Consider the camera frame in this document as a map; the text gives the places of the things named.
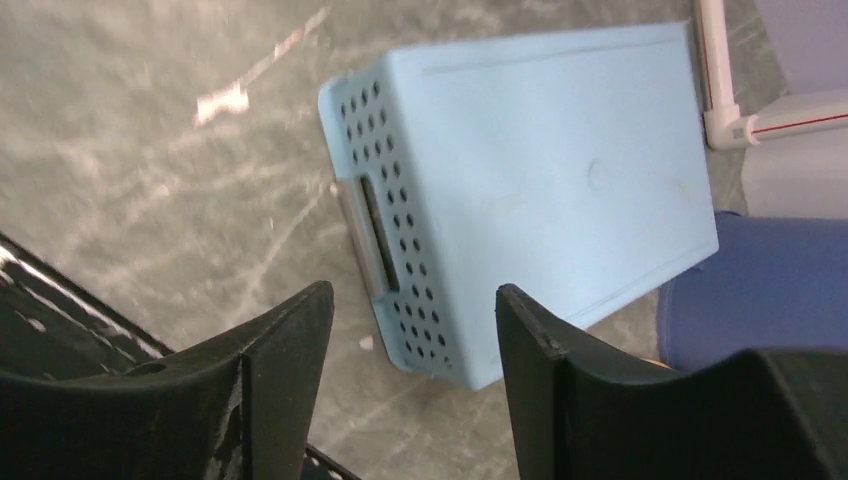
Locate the blue and cream bucket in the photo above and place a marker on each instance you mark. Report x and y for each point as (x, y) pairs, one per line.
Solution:
(774, 282)

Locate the white PVC pipe frame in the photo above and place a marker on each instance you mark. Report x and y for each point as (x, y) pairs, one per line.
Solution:
(726, 127)

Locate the teal perforated plastic basket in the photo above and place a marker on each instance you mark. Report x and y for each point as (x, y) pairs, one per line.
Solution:
(571, 164)

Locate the white octagonal plastic container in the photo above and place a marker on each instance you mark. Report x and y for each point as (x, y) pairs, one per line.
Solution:
(798, 167)

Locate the black base bar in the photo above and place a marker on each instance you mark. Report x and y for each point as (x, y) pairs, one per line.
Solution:
(90, 337)

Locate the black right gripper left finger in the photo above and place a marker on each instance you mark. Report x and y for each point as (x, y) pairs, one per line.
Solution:
(236, 406)

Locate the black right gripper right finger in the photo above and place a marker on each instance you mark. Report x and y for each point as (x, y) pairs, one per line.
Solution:
(583, 409)

